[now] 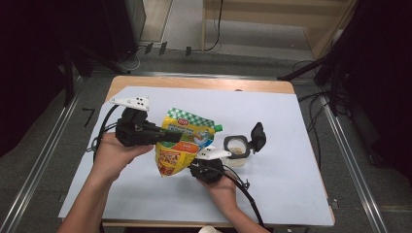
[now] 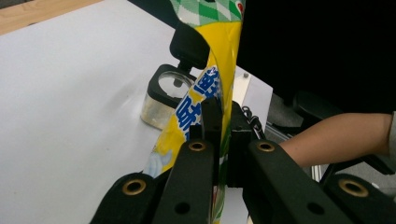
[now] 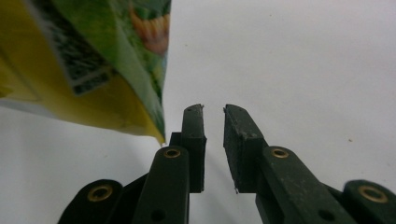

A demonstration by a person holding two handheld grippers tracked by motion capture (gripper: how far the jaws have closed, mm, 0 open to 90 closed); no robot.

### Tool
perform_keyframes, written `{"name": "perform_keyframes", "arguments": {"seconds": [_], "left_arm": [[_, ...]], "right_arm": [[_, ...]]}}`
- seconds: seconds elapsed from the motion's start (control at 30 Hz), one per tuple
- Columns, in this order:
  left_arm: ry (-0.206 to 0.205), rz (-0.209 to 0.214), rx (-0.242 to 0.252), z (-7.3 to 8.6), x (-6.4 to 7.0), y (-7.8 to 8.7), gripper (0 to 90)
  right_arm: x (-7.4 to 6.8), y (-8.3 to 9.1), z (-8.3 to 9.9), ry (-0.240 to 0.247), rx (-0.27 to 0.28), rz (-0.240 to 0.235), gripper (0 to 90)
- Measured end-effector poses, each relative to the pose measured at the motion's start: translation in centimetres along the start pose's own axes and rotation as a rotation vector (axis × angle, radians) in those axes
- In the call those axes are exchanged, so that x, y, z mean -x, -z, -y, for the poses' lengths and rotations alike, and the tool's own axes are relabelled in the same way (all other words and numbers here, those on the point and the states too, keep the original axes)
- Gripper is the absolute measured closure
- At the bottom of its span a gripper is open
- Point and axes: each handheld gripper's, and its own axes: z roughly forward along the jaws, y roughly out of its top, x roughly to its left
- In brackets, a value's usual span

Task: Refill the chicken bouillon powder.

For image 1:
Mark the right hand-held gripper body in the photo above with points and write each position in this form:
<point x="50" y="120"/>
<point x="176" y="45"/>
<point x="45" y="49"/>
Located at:
<point x="209" y="170"/>

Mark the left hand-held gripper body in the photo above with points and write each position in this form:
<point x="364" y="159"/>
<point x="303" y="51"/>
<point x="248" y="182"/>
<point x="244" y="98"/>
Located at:
<point x="136" y="132"/>

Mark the yellow green spouted pouch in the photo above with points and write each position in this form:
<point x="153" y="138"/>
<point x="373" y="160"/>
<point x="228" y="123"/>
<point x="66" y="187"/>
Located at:
<point x="181" y="155"/>

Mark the clear jar with black lid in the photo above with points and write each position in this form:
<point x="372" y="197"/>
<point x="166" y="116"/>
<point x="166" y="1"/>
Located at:
<point x="236" y="150"/>

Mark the person's right hand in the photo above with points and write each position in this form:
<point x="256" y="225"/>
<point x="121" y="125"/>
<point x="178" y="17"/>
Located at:
<point x="225" y="194"/>

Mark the person's left hand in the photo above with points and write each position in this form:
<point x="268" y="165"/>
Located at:
<point x="111" y="157"/>

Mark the white round object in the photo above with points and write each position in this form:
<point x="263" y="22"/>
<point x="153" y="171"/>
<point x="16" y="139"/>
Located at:
<point x="210" y="230"/>

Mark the black metal stand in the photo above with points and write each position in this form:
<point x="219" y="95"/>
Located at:
<point x="68" y="77"/>

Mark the white paper sheet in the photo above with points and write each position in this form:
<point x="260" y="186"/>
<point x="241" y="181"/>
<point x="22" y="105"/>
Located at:
<point x="307" y="194"/>

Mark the black cabinet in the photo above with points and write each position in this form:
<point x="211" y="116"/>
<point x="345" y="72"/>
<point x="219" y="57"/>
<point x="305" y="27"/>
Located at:
<point x="124" y="26"/>

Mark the dark curtain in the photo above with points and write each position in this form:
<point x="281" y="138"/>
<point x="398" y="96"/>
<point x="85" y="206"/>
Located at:
<point x="382" y="81"/>
<point x="32" y="64"/>

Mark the black stand leg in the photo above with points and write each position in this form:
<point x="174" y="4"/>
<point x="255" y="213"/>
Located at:
<point x="301" y="69"/>

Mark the metal floor rail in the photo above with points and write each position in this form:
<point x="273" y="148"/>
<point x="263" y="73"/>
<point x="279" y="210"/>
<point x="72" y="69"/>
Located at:
<point x="353" y="171"/>
<point x="39" y="165"/>

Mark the light wooden furniture frame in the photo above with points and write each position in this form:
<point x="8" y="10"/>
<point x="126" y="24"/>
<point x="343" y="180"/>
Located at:
<point x="259" y="13"/>

